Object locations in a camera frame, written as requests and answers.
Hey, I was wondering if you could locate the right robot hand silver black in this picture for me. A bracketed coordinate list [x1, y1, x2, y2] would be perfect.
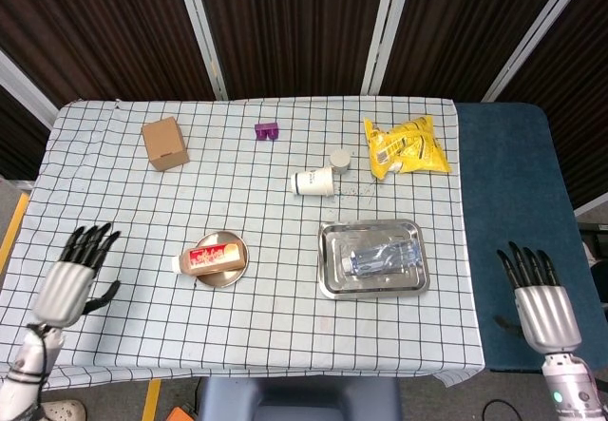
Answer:
[492, 241, 583, 352]

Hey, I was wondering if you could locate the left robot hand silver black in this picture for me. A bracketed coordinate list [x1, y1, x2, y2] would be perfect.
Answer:
[32, 222, 123, 327]

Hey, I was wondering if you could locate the red-labelled drink bottle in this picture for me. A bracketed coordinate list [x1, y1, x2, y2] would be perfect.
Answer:
[172, 243, 249, 277]

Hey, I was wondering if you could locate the clear plastic water bottle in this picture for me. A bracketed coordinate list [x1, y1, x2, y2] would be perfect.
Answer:
[340, 238, 423, 275]

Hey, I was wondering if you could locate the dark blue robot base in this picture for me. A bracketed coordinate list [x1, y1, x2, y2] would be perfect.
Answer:
[197, 376, 403, 421]

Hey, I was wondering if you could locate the dark equipment beside table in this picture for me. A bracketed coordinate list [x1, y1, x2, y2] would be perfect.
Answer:
[577, 220, 608, 263]

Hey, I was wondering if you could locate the white black checkered tablecloth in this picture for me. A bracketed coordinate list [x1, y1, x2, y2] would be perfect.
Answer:
[0, 96, 485, 392]

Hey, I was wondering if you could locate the white clog shoe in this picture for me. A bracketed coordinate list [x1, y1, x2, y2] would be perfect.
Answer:
[42, 399, 87, 421]

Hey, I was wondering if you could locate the round steel plate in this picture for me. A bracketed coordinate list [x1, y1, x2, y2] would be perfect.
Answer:
[192, 230, 250, 289]

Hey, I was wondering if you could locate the brown cardboard box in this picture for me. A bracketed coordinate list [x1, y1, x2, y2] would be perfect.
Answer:
[141, 116, 191, 172]

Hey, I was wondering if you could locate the rectangular steel tray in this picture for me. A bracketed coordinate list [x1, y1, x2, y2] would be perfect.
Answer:
[316, 219, 431, 300]

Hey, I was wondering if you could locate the yellow snack bag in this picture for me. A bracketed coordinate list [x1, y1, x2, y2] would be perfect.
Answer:
[363, 115, 452, 181]

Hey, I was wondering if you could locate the purple plastic block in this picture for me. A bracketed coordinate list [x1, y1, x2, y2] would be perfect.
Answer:
[254, 122, 279, 143]

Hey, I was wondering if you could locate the white paper cup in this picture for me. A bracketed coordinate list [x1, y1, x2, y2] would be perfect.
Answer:
[289, 164, 335, 197]

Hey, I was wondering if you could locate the brown folding partition screen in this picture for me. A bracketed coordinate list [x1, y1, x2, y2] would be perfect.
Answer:
[0, 0, 608, 216]

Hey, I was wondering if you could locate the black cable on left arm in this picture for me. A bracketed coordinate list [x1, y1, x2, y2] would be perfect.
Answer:
[26, 323, 53, 393]

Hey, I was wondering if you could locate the black floor cable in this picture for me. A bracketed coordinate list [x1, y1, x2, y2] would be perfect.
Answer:
[482, 396, 517, 421]

